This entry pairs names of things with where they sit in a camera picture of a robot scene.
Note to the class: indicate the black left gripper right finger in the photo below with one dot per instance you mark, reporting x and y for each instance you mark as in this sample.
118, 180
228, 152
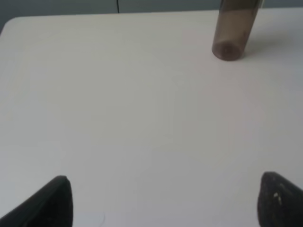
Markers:
280, 202

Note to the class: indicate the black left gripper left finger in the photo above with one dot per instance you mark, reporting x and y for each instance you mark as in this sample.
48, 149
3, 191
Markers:
51, 206

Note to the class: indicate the clear brownish plastic bottle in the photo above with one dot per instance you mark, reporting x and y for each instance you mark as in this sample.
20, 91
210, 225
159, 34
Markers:
233, 28

